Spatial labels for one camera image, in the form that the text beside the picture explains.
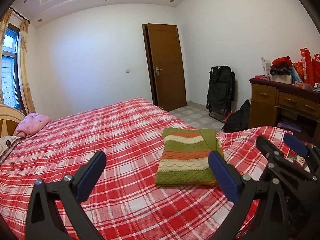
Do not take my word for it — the brown white patterned pillow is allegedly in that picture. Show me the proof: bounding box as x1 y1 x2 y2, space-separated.
0 135 20 165

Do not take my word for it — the red plaid bedsheet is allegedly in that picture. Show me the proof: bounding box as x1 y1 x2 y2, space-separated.
0 97 294 240

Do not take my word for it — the purple box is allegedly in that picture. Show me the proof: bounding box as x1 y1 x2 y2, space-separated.
277 120 302 130

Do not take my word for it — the pink pillow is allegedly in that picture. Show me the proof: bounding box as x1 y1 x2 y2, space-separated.
12 113 52 138

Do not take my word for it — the pink printed box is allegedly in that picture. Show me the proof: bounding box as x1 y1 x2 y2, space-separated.
294 81 312 90

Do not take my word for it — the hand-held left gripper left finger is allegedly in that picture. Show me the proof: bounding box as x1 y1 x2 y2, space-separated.
26 151 107 240

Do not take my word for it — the dark door frame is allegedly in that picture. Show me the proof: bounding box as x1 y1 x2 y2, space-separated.
142 24 159 107

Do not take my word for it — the white card box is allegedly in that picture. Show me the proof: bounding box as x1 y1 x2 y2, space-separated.
261 56 272 77

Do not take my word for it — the tall red gift bag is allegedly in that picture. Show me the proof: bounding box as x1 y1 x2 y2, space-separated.
300 47 314 85

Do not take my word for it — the green striped knit sweater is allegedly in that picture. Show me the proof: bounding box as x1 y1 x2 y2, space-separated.
154 127 224 187

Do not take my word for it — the pile of red dark clothes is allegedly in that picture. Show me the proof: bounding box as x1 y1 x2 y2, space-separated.
270 56 293 77

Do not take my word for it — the dark curtain rod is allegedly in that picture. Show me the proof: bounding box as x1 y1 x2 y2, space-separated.
11 8 30 23

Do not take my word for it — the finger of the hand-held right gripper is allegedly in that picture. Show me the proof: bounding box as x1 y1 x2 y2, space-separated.
255 135 314 182
283 133 320 178

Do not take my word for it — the black folding chair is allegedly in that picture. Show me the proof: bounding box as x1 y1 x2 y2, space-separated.
206 66 236 123

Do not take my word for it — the black bag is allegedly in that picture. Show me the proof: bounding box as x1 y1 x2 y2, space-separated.
222 99 251 133

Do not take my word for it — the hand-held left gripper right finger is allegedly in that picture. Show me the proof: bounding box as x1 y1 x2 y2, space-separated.
208 150 292 240

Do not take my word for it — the window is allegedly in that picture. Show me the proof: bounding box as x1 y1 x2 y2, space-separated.
0 24 22 109

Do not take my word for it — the brown wooden desk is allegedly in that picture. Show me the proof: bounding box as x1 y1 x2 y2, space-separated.
249 77 320 137

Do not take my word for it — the brown wooden door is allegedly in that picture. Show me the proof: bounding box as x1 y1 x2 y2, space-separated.
147 24 187 112

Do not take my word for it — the cream wooden headboard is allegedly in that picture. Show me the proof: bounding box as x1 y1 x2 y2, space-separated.
0 104 27 137

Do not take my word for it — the red green printed blanket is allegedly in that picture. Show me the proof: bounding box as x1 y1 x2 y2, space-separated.
286 149 312 173

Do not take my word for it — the beige curtain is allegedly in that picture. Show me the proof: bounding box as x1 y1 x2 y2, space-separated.
0 8 13 55
18 20 36 115

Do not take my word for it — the orange red gift bag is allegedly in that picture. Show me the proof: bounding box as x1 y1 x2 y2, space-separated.
292 61 304 82

